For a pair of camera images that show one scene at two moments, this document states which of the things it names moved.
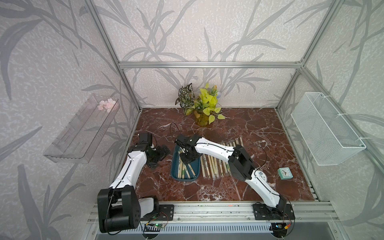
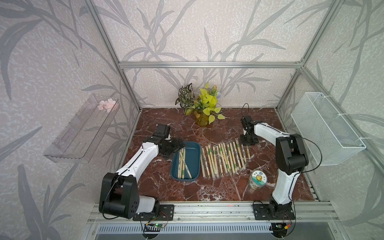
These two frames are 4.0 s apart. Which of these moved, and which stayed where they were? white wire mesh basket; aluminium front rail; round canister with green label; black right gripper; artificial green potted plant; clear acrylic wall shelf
Moved: black right gripper
Stayed: white wire mesh basket; aluminium front rail; round canister with green label; artificial green potted plant; clear acrylic wall shelf
